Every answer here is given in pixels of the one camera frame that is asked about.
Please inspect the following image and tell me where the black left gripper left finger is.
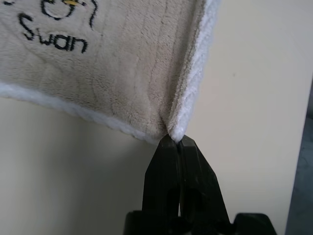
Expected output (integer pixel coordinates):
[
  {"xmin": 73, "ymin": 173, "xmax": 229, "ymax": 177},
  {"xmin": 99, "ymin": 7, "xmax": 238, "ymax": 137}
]
[{"xmin": 141, "ymin": 136, "xmax": 182, "ymax": 218}]

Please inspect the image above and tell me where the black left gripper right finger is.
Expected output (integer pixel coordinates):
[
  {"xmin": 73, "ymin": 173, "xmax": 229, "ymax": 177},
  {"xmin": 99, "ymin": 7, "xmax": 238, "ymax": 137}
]
[{"xmin": 180, "ymin": 137, "xmax": 230, "ymax": 221}]

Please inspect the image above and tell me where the beige towel with white trim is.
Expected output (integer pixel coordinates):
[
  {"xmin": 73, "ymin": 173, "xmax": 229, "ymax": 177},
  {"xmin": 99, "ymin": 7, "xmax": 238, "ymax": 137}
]
[{"xmin": 0, "ymin": 0, "xmax": 220, "ymax": 145}]

